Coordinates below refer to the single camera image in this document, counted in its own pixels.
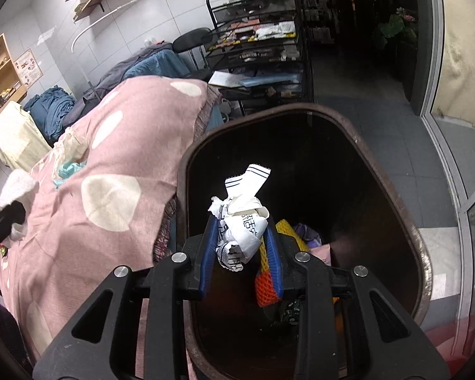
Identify potted plant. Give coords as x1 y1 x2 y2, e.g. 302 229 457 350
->
373 6 419 49

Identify blue plastic sheet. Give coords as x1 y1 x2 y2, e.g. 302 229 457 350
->
237 73 304 88

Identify purple plastic bag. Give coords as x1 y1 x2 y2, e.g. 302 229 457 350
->
293 223 324 252

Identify wall poster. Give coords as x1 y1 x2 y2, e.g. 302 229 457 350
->
14 48 44 87

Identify cream towel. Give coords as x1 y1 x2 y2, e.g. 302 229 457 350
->
0 101 53 173

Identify grey glass door frame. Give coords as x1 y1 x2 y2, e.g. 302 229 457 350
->
414 0 475 325

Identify white paper sheets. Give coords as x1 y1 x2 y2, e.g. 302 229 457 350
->
208 70 244 88

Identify brown trash bin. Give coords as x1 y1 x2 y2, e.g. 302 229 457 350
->
176 103 433 380

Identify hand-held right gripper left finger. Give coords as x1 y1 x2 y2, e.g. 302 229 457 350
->
34 216 219 380

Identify black mesh cart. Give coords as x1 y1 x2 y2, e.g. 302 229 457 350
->
205 0 316 118

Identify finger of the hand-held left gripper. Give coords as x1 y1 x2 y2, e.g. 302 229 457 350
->
0 202 27 264

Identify wooden wall cabinet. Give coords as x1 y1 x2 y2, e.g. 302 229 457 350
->
0 33 28 146

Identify orange foam mesh net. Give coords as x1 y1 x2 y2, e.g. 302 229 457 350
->
254 268 286 308

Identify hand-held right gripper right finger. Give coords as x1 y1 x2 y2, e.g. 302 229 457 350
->
263 224 450 380

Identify black chair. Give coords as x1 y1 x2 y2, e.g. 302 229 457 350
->
172 27 215 82

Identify dark display rack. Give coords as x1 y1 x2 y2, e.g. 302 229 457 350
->
299 0 338 45

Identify white fluffy cloth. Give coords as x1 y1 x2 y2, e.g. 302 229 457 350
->
0 169 41 242

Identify yellow foam mesh net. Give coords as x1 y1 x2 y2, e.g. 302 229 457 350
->
258 218 307 272

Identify pink dotted blanket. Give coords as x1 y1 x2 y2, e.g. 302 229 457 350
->
0 76 224 365

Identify white printed wrapper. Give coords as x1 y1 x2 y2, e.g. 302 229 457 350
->
208 163 272 272

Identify crumpled white tissue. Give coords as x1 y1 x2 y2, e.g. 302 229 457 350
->
51 127 92 179

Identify pile of blue bedding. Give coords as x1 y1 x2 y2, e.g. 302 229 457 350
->
24 86 77 145

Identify curved white rail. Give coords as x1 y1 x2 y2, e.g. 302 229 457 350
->
71 0 144 53

